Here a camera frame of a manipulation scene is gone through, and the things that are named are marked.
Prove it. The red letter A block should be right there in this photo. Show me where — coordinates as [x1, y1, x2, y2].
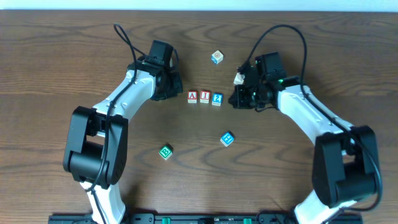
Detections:
[187, 91, 198, 104]

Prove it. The blue number 2 block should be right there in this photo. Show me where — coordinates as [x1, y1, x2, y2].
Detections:
[211, 93, 223, 106]

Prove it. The plain white picture block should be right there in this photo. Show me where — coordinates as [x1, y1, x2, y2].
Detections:
[233, 73, 245, 85]

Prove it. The green letter B block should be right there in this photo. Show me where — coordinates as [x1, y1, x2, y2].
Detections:
[159, 144, 173, 161]

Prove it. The red letter I block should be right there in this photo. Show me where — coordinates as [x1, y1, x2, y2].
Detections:
[200, 91, 211, 103]

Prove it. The blue-edged picture block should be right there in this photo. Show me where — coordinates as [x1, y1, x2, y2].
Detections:
[211, 50, 224, 65]

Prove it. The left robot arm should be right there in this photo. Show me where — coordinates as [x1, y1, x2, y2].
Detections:
[63, 40, 183, 223]

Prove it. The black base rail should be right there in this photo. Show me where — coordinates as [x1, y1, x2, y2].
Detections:
[48, 213, 363, 224]

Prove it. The blue plus sign block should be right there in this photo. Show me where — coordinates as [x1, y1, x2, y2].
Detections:
[220, 132, 234, 147]

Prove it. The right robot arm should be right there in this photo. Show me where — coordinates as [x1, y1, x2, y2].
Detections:
[228, 52, 382, 223]

